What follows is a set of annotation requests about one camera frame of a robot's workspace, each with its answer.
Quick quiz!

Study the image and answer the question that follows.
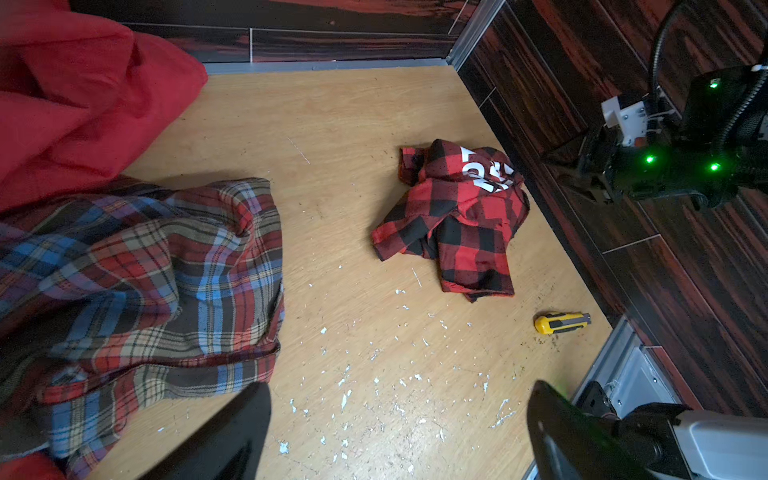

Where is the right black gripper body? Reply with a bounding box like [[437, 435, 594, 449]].
[[542, 126, 738, 210]]

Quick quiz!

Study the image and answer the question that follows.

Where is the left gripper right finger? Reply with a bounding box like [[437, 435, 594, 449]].
[[526, 380, 651, 479]]

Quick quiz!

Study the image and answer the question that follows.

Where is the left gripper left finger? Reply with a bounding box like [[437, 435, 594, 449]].
[[143, 383, 272, 480]]

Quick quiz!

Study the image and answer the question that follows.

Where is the red black buffalo check shirt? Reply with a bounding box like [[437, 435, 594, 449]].
[[371, 139, 530, 302]]

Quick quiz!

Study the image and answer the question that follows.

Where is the multicolour plaid flannel shirt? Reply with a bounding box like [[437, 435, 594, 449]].
[[1, 177, 285, 479]]

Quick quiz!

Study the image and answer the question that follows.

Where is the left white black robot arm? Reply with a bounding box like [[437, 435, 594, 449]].
[[145, 380, 767, 479]]

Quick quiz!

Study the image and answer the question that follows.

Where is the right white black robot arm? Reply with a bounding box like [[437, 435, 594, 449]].
[[542, 1, 767, 210]]

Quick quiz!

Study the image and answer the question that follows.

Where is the plain red cloth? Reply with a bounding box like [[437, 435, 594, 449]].
[[1, 1, 208, 210]]

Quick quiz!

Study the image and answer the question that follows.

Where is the yellow utility knife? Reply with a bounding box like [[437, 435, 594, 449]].
[[533, 312, 591, 335]]

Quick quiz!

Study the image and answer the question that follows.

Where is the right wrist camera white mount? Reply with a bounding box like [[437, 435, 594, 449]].
[[601, 96, 648, 147]]

